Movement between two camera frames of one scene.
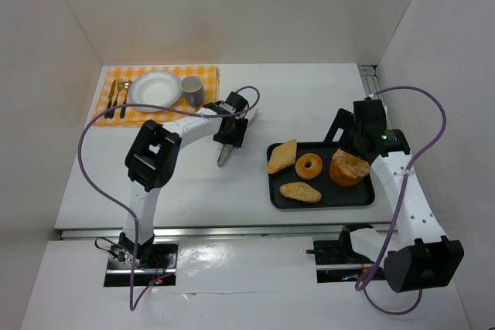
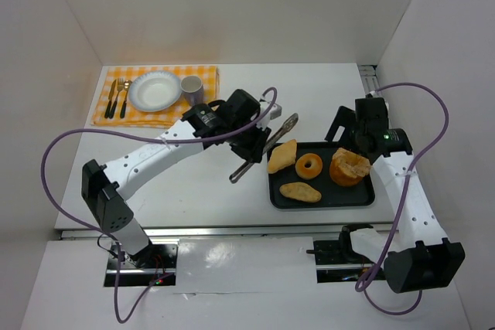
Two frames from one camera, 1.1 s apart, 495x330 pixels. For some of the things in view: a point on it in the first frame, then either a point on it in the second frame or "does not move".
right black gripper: x=341 y=125 does not move
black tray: x=332 y=195 does not move
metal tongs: x=225 y=151 -> x=275 y=132
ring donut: x=308 y=166 does not move
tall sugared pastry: x=348 y=169 does not move
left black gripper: x=229 y=140 -> x=250 y=144
